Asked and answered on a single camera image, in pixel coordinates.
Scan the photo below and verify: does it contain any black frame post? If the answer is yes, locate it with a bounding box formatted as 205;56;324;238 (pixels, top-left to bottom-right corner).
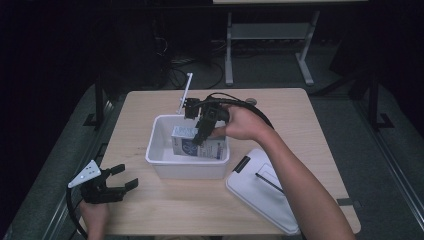
367;72;395;132
83;73;106;130

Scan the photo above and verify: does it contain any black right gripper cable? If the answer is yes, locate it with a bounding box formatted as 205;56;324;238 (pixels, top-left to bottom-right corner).
192;92;275;130

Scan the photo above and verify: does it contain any person's right hand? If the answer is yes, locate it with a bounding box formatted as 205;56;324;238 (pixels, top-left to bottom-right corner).
211;105;278;143

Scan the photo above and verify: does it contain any grey metal stand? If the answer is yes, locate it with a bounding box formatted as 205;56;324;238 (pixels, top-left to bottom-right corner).
224;10;321;87

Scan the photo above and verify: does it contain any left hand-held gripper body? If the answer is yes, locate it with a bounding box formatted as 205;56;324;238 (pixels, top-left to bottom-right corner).
68;159;128;205

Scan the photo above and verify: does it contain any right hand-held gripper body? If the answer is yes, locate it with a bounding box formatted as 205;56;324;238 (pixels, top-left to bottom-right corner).
176;72;232;135

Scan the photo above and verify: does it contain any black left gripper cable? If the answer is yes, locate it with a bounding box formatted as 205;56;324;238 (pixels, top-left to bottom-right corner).
65;185;89;240

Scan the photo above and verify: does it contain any white lid with black handle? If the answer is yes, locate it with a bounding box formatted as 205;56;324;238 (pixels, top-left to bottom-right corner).
225;147;302;236

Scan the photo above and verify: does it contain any white and blue carton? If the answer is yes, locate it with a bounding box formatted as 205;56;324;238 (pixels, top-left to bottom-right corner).
170;124;229;161

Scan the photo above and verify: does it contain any tangle of floor cables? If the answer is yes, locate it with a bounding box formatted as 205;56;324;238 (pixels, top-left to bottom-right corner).
162;36;225;90

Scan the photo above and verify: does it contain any person's left hand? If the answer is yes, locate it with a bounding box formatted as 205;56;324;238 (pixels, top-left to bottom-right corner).
79;199;110;240

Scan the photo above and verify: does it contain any aluminium floor rail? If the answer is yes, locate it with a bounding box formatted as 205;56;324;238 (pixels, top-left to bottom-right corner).
354;98;424;233
41;99;116;240

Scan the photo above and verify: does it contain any white plastic storage box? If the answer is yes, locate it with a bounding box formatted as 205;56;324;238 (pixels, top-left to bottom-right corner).
145;114;231;180

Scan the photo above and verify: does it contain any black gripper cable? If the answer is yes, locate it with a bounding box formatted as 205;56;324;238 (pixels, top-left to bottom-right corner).
65;185;89;240
192;92;275;130

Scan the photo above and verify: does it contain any grey tape strip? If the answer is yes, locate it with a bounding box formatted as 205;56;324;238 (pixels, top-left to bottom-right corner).
336;197;362;207

